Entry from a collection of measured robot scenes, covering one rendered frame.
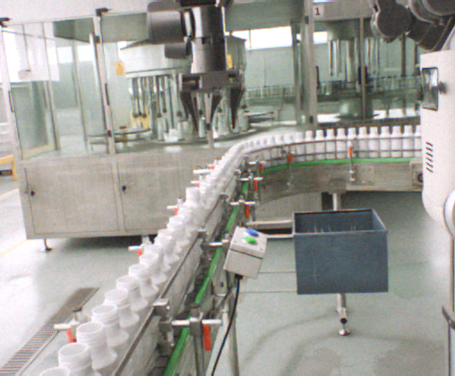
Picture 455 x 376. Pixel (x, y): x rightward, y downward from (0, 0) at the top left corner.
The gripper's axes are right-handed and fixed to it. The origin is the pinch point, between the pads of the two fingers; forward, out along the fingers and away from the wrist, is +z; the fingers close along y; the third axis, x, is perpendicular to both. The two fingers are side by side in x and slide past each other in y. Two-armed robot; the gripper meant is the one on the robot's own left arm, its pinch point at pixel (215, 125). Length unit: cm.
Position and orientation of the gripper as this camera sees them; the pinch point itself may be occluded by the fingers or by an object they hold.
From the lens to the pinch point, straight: 96.2
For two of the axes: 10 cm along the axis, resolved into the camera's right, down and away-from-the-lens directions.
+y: 9.9, -0.5, -1.2
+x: 1.1, -1.9, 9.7
